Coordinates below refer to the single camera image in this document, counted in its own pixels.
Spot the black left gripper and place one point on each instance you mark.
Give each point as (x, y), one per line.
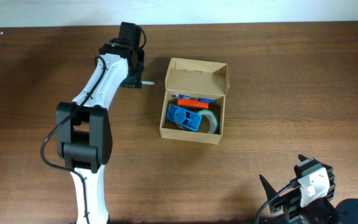
(132, 83)

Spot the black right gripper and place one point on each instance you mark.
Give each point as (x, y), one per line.
(286, 198)

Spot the black sharpie marker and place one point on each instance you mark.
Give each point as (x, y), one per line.
(147, 82)

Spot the blue ballpoint pen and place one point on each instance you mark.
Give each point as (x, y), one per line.
(205, 100)

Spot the orange black stapler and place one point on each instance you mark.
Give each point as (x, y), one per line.
(188, 103)

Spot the brown cardboard box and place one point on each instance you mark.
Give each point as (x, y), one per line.
(201, 79)

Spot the blue plastic block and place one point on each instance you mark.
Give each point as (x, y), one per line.
(184, 117)

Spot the green tape roll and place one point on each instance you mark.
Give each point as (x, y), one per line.
(212, 119)

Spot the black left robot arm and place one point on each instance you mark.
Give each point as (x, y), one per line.
(83, 131)

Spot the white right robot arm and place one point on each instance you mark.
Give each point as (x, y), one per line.
(345, 212)

